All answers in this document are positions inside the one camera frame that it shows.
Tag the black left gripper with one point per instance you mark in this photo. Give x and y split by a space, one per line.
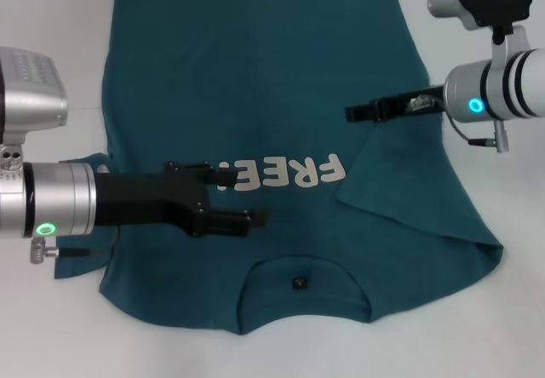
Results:
149 199

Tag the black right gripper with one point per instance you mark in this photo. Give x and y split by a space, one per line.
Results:
428 97

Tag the teal t-shirt with FREE print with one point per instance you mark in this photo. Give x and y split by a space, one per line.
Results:
277 76

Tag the right camera mount bracket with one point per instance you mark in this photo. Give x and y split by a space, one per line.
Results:
508 46

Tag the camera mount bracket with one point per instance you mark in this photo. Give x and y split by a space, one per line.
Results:
10 158
508 46

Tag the left camera mount bracket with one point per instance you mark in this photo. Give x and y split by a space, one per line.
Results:
10 158

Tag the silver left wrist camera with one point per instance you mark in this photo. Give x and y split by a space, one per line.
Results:
25 101

